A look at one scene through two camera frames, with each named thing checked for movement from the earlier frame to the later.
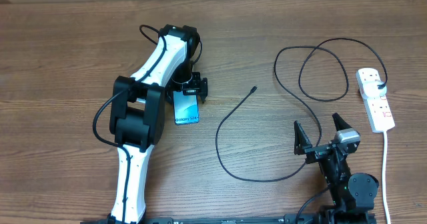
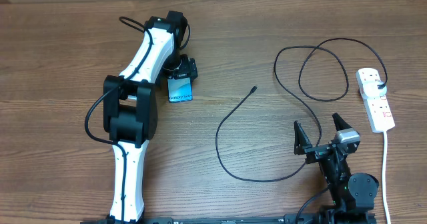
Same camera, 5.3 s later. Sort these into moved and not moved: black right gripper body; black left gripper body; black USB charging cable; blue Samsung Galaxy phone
Moved: black left gripper body; blue Samsung Galaxy phone
Not moved: black right gripper body; black USB charging cable
